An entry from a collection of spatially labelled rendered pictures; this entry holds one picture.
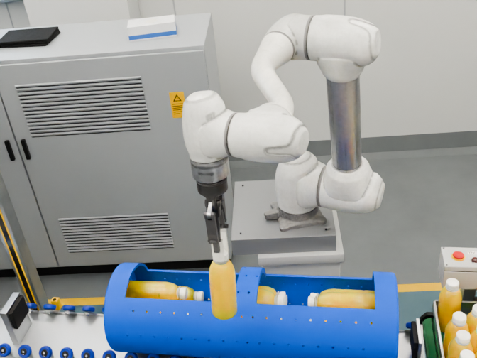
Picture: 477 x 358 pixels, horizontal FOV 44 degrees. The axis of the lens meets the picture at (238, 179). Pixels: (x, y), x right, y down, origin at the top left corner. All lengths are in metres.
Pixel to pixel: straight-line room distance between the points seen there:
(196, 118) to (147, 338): 0.81
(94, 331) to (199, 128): 1.09
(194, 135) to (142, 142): 1.89
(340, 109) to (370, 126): 2.76
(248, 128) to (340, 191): 0.85
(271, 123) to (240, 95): 3.16
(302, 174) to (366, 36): 0.62
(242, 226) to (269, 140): 1.04
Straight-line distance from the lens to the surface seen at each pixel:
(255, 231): 2.24
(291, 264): 2.28
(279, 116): 1.29
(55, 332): 2.27
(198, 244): 3.58
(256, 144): 1.27
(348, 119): 1.90
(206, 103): 1.32
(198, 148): 1.35
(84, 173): 3.40
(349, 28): 1.73
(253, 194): 2.43
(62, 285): 3.90
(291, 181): 2.13
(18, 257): 2.50
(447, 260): 2.11
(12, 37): 3.43
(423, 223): 4.06
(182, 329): 1.83
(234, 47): 4.29
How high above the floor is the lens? 2.47
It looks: 33 degrees down
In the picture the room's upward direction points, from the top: 6 degrees counter-clockwise
